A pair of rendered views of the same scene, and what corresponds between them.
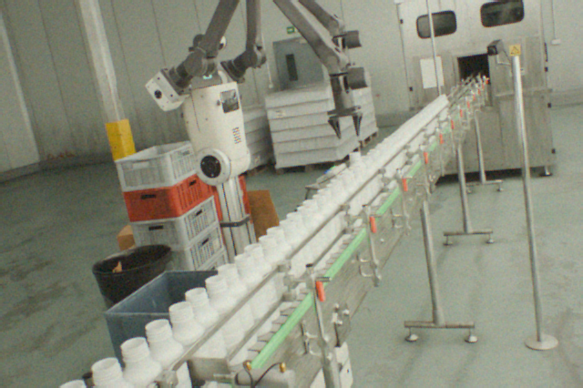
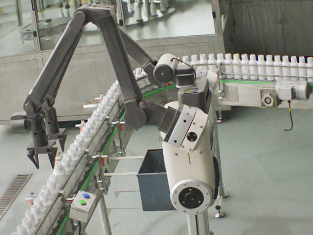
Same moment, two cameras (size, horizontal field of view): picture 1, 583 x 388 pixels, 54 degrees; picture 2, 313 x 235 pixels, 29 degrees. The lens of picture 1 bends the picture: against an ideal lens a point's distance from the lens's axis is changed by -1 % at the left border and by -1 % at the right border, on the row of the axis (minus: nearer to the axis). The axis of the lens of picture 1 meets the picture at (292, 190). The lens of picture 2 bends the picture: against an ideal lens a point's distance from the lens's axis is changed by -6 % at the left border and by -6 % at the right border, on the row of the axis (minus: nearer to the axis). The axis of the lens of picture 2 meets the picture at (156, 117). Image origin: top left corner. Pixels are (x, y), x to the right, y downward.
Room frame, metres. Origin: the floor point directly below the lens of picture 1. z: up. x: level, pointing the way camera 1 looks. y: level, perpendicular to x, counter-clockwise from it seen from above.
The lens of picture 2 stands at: (4.57, -0.32, 2.31)
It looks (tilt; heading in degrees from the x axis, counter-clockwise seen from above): 20 degrees down; 168
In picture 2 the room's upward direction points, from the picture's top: 8 degrees counter-clockwise
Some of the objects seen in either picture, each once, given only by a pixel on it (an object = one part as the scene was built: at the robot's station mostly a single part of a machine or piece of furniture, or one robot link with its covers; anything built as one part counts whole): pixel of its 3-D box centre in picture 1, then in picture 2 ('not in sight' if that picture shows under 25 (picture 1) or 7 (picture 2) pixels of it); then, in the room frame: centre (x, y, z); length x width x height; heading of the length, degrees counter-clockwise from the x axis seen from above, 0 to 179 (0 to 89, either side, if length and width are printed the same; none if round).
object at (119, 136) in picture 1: (122, 148); not in sight; (11.51, 3.13, 0.55); 0.40 x 0.40 x 1.10; 66
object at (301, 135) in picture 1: (314, 126); not in sight; (8.89, -0.51, 0.59); 1.24 x 1.03 x 1.17; 158
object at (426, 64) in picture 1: (432, 71); not in sight; (6.05, -1.64, 1.22); 0.23 x 0.03 x 0.32; 66
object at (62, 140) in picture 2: (341, 124); (58, 142); (1.93, -0.20, 1.30); 0.07 x 0.07 x 0.09; 66
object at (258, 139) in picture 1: (238, 140); not in sight; (9.54, 0.72, 0.50); 1.23 x 1.05 x 1.00; 154
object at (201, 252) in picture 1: (182, 250); not in sight; (4.19, 0.88, 0.33); 0.61 x 0.41 x 0.22; 162
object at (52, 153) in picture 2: not in sight; (47, 156); (2.41, -0.27, 1.44); 0.07 x 0.07 x 0.09; 66
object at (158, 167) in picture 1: (163, 164); not in sight; (4.19, 0.88, 1.00); 0.61 x 0.41 x 0.22; 163
